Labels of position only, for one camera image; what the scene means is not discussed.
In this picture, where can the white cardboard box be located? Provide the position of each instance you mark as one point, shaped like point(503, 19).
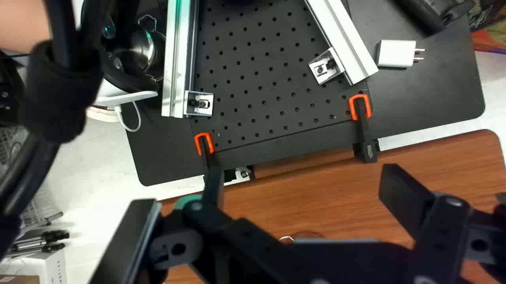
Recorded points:
point(49, 266)

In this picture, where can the black marker pen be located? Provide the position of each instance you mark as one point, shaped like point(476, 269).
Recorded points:
point(41, 247)
point(44, 236)

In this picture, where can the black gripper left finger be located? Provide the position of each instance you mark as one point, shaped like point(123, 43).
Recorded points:
point(126, 247)

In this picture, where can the black perforated breadboard plate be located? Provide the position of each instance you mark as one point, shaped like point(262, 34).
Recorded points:
point(262, 79)

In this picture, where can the black orange bar clamp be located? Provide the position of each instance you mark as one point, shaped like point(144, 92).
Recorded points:
point(362, 131)
point(213, 174)

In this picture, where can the black chrome round device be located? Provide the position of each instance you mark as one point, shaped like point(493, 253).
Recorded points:
point(134, 49)

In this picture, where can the aluminium extrusion rail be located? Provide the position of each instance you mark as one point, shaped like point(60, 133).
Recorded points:
point(341, 37)
point(175, 64)

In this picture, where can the silver corner bracket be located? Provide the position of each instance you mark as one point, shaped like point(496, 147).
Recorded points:
point(199, 103)
point(324, 68)

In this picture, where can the black bulky object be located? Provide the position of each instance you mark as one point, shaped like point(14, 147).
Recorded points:
point(427, 13)

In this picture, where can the white power adapter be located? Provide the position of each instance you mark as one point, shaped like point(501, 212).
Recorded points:
point(395, 54)

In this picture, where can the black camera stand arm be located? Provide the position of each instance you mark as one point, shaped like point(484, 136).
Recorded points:
point(52, 89)

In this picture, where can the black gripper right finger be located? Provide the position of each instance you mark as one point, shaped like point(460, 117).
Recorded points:
point(442, 231)

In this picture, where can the black base board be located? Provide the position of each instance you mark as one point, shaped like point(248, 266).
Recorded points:
point(436, 100)

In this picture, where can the small silver bracket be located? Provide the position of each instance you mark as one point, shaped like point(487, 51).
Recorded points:
point(238, 176)

